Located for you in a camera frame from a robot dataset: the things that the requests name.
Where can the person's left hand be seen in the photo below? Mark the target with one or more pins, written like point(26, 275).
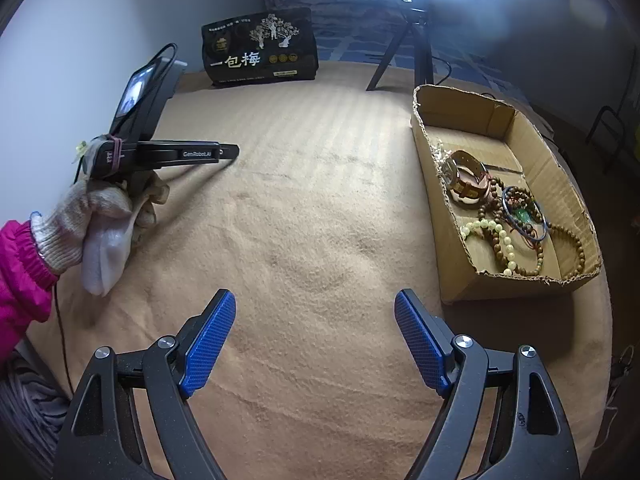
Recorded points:
point(60, 230)

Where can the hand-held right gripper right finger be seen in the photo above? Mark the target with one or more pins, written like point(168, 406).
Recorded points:
point(420, 340)

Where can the cardboard box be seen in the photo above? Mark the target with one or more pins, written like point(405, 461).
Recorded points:
point(460, 280)

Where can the white cloth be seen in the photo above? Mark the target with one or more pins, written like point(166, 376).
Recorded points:
point(105, 260)

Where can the black tripod stand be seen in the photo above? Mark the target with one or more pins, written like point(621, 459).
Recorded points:
point(422, 50)

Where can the grey striped cloth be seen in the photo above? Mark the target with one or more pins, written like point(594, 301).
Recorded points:
point(30, 420)

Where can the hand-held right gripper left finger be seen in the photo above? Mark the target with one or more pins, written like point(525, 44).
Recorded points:
point(212, 340)

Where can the thin dark bangle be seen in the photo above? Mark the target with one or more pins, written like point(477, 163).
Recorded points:
point(507, 217)

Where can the person's left forearm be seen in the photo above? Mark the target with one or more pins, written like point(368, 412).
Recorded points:
point(20, 280)

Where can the black printed snack bag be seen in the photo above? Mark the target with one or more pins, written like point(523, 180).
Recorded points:
point(260, 50)

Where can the dark metal chair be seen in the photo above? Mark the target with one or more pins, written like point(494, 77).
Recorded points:
point(607, 112)

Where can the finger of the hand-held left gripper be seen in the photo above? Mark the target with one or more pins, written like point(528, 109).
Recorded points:
point(227, 152)

